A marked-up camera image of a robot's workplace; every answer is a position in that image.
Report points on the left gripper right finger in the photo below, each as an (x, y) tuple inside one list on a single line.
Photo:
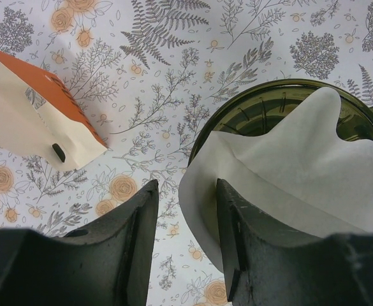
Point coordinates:
[(266, 262)]

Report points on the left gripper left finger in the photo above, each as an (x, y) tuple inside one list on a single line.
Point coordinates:
[(105, 262)]

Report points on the green glass dripper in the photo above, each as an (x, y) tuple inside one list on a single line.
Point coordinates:
[(257, 111)]

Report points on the orange coffee filter pack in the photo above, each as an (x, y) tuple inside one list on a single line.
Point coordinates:
[(39, 116)]

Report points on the floral patterned table mat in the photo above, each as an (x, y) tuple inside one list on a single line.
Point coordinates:
[(148, 75)]

